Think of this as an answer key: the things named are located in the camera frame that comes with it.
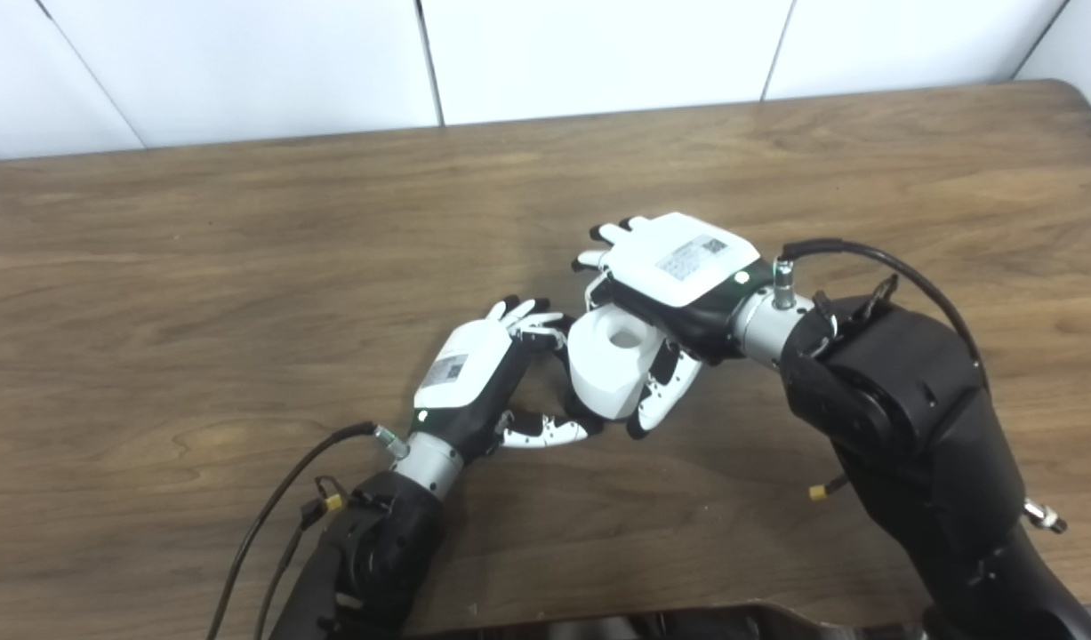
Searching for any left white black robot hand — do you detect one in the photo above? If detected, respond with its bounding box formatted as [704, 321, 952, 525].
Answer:
[409, 296, 604, 463]

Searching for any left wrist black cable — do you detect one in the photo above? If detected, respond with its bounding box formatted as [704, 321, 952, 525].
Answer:
[205, 421, 413, 640]

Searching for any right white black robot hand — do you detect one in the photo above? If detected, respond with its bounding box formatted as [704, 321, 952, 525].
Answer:
[572, 212, 775, 440]

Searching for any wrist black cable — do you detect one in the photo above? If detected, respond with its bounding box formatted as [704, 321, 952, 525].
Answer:
[205, 421, 413, 640]
[772, 237, 991, 392]

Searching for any thin cable with yellow tag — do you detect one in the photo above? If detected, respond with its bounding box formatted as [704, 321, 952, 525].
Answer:
[253, 476, 346, 640]

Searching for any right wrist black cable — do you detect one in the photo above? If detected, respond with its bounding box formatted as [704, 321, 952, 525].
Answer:
[772, 237, 991, 392]

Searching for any black plastic holder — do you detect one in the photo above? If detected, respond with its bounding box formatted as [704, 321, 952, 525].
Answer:
[554, 338, 604, 428]

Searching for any round white plastic piece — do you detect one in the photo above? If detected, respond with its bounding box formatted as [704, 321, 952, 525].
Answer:
[567, 305, 679, 421]

